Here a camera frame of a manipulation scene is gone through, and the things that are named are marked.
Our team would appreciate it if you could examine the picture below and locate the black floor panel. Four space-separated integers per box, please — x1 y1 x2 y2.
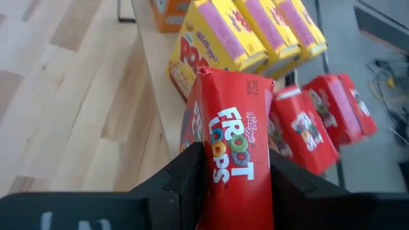
353 0 409 54

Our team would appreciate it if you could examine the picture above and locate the orange Mini-Wheats cereal box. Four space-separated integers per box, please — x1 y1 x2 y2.
150 0 192 34

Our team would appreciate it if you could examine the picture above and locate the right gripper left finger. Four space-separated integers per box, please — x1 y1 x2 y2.
0 142 209 230

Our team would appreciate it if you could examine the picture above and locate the tangled black floor cable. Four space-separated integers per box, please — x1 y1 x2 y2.
366 57 409 148

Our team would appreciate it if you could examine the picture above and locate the red Froot Loops cereal box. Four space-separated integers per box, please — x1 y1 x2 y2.
302 73 378 148
179 66 276 230
268 84 341 176

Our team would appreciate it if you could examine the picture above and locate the yellow Corn Pops cereal box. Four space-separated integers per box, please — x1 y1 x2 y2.
233 0 303 77
274 0 328 61
166 0 269 103

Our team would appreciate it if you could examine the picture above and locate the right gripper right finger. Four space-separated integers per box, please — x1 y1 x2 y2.
269 148 409 230

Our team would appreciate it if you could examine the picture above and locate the wooden shelf with black legs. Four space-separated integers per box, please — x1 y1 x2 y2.
116 0 199 154

